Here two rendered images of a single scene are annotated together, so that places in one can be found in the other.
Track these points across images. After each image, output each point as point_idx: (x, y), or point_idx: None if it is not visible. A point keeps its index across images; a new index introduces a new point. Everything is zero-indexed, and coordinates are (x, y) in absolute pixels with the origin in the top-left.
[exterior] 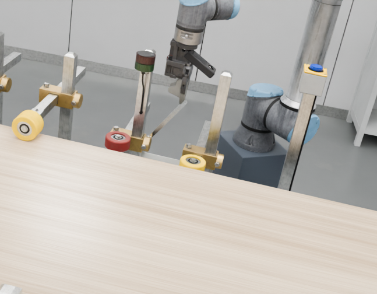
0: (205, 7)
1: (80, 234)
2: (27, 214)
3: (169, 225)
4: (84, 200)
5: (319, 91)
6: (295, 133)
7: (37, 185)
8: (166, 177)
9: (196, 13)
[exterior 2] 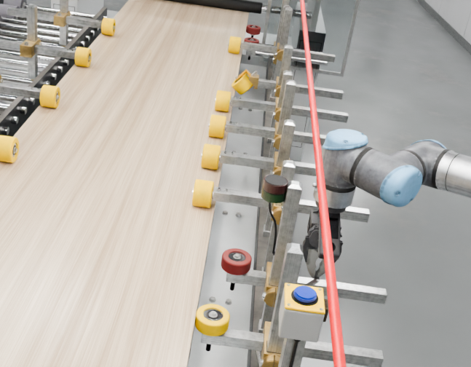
0: (334, 157)
1: (36, 241)
2: (63, 214)
3: (62, 294)
4: (95, 241)
5: (279, 327)
6: None
7: (112, 215)
8: (164, 293)
9: (323, 159)
